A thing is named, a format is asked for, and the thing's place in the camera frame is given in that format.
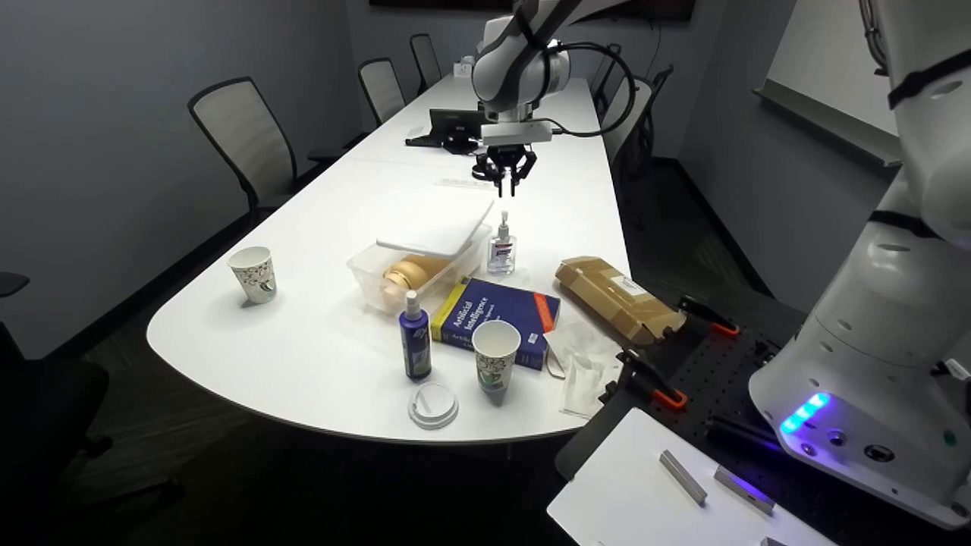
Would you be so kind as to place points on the white paper sheet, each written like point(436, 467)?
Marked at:
point(625, 499)

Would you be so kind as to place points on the patterned paper cup far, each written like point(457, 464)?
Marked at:
point(254, 273)

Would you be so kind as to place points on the blue spray bottle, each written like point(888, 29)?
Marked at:
point(412, 338)

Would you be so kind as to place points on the white lunchbox lid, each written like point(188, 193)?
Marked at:
point(436, 227)

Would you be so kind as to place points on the grey marker pen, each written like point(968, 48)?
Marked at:
point(682, 479)

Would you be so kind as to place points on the black orange clamp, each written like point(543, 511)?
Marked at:
point(715, 320)
point(641, 374)

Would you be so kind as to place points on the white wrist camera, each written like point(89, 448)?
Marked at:
point(512, 134)

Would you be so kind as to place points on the patterned paper cup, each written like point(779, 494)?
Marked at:
point(496, 347)
point(254, 273)

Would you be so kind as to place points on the clear plastic lunchbox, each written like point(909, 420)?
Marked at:
point(386, 296)

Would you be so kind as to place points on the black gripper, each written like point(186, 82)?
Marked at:
point(498, 162)

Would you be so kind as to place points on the patterned paper cup near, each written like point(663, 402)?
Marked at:
point(496, 347)

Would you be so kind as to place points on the clear sanitizer bottle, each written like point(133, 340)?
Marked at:
point(500, 256)

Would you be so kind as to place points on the brown cardboard package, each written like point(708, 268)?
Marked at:
point(631, 315)

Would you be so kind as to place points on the black conference phone device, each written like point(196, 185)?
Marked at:
point(451, 129)

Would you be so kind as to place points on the white cup lid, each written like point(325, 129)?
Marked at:
point(432, 409)

